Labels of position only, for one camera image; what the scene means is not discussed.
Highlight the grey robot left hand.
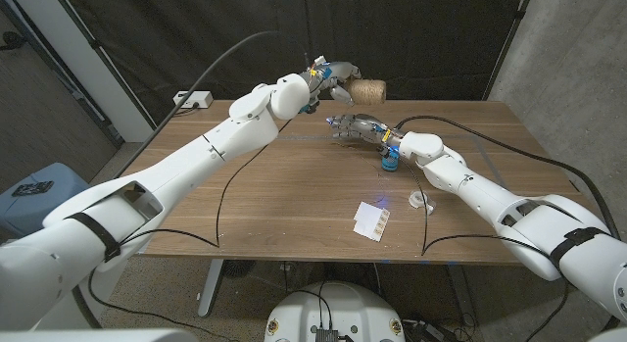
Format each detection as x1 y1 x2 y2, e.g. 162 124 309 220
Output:
299 55 362 116

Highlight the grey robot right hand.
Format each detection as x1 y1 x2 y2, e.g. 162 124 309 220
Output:
326 113 408 155

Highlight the brown jute twine spool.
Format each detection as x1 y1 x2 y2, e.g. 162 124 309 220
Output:
345 78 388 107

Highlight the jute twine strand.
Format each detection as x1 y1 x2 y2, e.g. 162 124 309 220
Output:
330 101 388 207

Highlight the clear tape roll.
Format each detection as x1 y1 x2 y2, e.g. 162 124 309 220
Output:
409 189 436 216

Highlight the white sticker sheet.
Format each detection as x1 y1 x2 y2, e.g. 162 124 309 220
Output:
353 201 392 243

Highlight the black backdrop curtain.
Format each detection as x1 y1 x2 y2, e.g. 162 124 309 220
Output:
58 0 535 128

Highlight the white power box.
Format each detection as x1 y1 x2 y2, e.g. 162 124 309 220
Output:
172 90 215 110

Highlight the black backdrop stand pole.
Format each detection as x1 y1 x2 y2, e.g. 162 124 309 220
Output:
482 0 535 102
48 0 159 132

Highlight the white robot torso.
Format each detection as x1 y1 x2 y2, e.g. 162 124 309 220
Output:
264 281 407 342

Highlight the black ribbed round object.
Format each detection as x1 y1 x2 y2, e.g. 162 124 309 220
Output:
222 259 257 280

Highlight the grey metal table leg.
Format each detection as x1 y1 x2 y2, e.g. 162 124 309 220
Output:
445 263 479 328
197 258 225 318

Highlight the white floor power strip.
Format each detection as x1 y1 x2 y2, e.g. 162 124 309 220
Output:
401 319 459 342

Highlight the black flat device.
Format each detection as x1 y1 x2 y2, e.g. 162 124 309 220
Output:
11 180 55 198

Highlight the blue plastic bin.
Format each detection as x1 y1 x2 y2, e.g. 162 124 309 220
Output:
0 162 92 238

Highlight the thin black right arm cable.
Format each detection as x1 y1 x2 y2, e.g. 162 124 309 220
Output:
399 155 557 259

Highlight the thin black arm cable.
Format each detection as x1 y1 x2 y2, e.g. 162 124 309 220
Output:
399 155 557 259
72 119 293 342

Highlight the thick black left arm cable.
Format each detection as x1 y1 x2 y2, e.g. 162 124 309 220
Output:
111 29 311 180

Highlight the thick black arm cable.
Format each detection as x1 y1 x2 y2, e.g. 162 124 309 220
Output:
394 115 621 240
111 29 311 180

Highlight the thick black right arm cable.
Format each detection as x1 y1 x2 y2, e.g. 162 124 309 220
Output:
394 115 621 240

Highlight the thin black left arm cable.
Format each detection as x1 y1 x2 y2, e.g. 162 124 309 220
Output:
72 119 293 342

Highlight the black torso cable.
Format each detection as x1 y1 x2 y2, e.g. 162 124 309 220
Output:
292 281 335 331

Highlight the black metal wall rail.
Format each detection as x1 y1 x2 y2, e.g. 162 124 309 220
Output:
0 0 124 148

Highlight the black wall hook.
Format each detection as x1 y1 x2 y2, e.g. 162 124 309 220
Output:
0 31 29 53

